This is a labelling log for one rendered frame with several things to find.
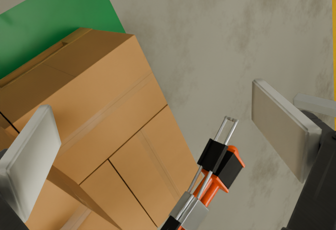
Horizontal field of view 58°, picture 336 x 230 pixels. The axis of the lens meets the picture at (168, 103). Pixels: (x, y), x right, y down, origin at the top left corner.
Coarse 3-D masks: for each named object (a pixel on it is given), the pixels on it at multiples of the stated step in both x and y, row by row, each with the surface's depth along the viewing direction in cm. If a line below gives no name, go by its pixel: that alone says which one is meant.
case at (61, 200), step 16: (0, 128) 102; (0, 144) 94; (48, 176) 82; (64, 176) 114; (48, 192) 78; (64, 192) 81; (80, 192) 106; (32, 208) 76; (48, 208) 79; (64, 208) 82; (80, 208) 85; (96, 208) 99; (32, 224) 77; (48, 224) 80; (64, 224) 83; (80, 224) 86; (96, 224) 90; (112, 224) 94
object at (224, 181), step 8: (232, 152) 72; (224, 160) 71; (232, 160) 72; (240, 160) 74; (224, 168) 70; (232, 168) 73; (240, 168) 75; (216, 176) 70; (224, 176) 71; (232, 176) 73; (224, 184) 72
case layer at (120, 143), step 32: (96, 32) 152; (64, 64) 133; (96, 64) 122; (128, 64) 131; (0, 96) 132; (32, 96) 118; (64, 96) 116; (96, 96) 125; (128, 96) 135; (160, 96) 147; (64, 128) 119; (96, 128) 129; (128, 128) 140; (160, 128) 153; (64, 160) 123; (96, 160) 132; (128, 160) 144; (160, 160) 158; (192, 160) 175; (96, 192) 137; (128, 192) 149; (160, 192) 164; (128, 224) 154; (160, 224) 170
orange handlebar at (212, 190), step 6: (210, 180) 70; (198, 186) 70; (210, 186) 73; (216, 186) 73; (204, 192) 70; (210, 192) 72; (198, 198) 69; (204, 198) 72; (210, 198) 72; (204, 204) 71; (180, 228) 68
